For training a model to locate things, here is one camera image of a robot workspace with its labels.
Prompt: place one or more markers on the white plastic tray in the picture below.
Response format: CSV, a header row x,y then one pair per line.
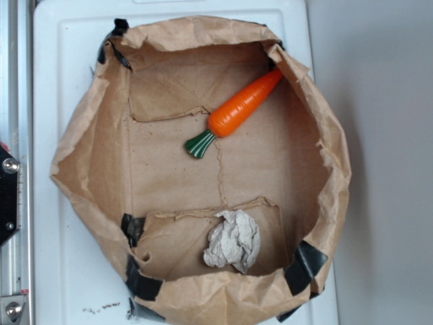
x,y
74,281

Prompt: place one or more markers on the black mounting plate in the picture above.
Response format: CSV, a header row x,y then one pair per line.
x,y
10,169

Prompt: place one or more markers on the crumpled white paper ball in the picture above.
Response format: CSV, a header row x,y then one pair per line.
x,y
236,241

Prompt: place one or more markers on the brown paper bag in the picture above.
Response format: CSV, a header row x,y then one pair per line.
x,y
150,204

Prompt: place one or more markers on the orange plastic toy carrot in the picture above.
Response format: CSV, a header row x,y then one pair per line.
x,y
234,112

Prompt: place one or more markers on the aluminium frame rail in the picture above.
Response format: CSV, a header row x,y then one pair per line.
x,y
17,262

